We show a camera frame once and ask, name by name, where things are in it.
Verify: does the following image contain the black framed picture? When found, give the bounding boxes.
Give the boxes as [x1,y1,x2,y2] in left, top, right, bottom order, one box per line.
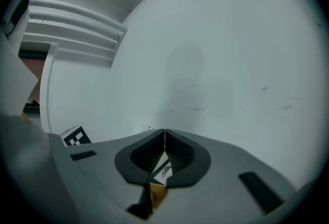
[150,152,172,185]

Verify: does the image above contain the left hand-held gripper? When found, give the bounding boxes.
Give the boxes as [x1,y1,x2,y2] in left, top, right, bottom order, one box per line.
[59,125,93,147]

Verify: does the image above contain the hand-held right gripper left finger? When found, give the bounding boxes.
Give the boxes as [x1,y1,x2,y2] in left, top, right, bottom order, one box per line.
[47,129,165,224]

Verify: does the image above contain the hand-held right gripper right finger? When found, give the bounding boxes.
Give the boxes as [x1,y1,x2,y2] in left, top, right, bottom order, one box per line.
[154,129,299,224]

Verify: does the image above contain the wooden tray with papers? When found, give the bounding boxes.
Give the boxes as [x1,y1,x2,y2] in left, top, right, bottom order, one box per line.
[150,182,168,210]

